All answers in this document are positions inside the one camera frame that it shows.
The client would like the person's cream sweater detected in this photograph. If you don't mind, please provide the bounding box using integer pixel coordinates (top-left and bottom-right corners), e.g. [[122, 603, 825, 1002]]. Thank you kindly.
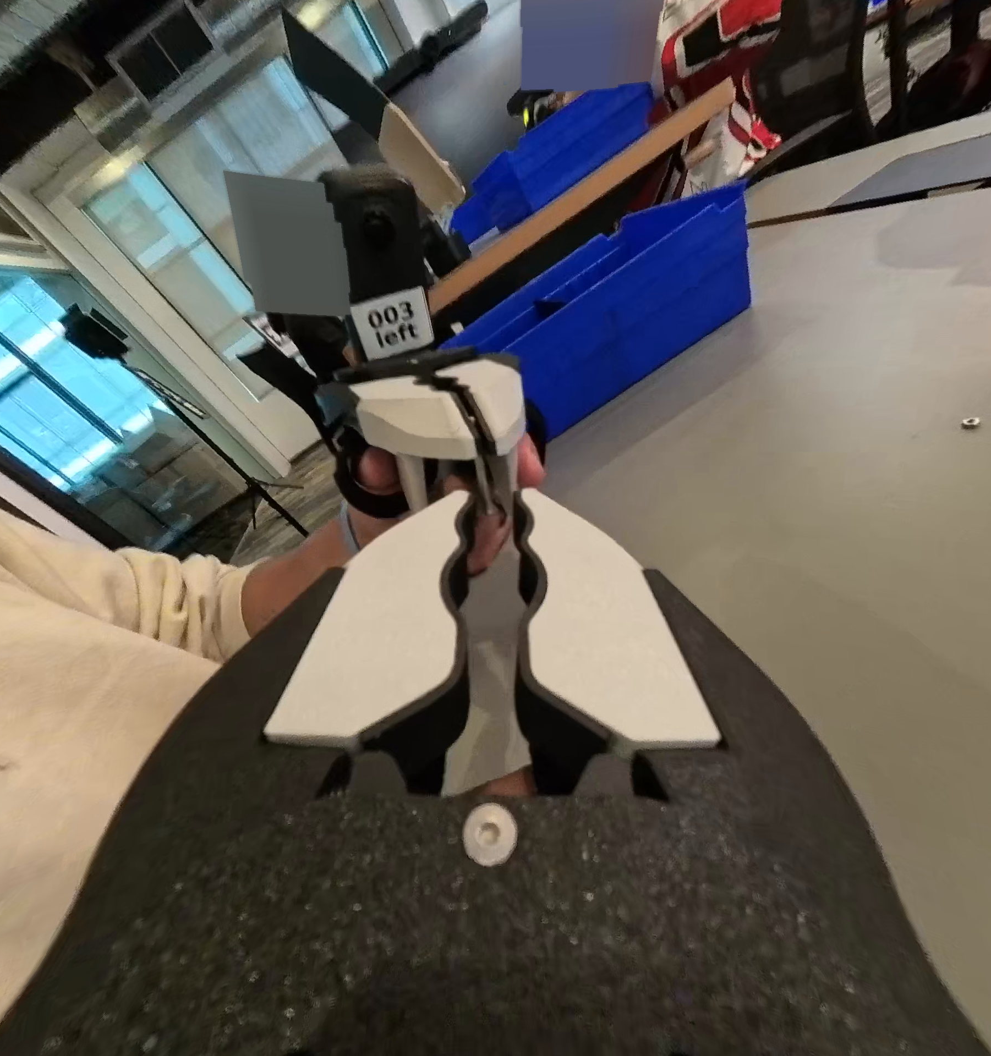
[[0, 652, 220, 1044]]

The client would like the person's left forearm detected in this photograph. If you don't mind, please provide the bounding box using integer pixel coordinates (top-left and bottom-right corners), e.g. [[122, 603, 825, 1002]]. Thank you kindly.
[[0, 493, 363, 671]]

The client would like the black flag panel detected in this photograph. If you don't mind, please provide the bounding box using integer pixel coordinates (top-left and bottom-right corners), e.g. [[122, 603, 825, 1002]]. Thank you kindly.
[[279, 7, 395, 143]]

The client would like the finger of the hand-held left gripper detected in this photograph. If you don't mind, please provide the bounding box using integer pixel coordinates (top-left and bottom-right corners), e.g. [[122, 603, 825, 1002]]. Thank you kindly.
[[450, 359, 531, 511], [355, 379, 480, 514]]

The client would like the black light stand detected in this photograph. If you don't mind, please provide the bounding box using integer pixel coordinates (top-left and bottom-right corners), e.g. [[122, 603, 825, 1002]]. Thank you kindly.
[[128, 363, 312, 539]]

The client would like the blue plastic bin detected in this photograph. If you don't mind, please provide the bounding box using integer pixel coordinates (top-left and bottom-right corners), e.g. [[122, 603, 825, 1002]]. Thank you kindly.
[[495, 82, 657, 230], [437, 180, 752, 440], [448, 151, 519, 234]]

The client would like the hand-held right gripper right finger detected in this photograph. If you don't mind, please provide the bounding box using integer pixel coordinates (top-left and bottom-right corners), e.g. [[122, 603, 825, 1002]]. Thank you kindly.
[[512, 488, 725, 795]]

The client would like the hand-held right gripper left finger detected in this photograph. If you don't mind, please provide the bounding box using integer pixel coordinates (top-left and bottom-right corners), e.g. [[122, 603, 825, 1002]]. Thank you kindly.
[[262, 491, 475, 793]]

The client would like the silver bolt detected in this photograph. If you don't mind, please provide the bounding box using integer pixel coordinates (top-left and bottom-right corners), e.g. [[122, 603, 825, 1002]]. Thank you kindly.
[[472, 445, 503, 521]]

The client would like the black office chair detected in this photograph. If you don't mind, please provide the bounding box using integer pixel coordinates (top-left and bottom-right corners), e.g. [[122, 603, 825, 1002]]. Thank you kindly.
[[745, 0, 880, 181]]

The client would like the wooden office desk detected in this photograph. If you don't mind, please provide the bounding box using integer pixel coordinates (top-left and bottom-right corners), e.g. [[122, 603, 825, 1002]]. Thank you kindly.
[[425, 78, 737, 316]]

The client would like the person's left hand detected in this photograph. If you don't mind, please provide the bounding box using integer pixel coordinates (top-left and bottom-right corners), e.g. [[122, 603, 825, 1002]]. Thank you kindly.
[[357, 433, 547, 579]]

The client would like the brown cardboard sheet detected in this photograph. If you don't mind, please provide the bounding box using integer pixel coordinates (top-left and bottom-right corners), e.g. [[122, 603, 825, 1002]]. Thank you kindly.
[[377, 103, 469, 217]]

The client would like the black mounted camera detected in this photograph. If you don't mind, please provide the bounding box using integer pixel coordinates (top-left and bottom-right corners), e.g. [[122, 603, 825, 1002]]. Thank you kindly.
[[58, 304, 130, 361]]

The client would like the grey table hatch cover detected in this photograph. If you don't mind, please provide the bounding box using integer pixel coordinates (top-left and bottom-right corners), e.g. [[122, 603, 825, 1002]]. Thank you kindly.
[[828, 161, 991, 209]]

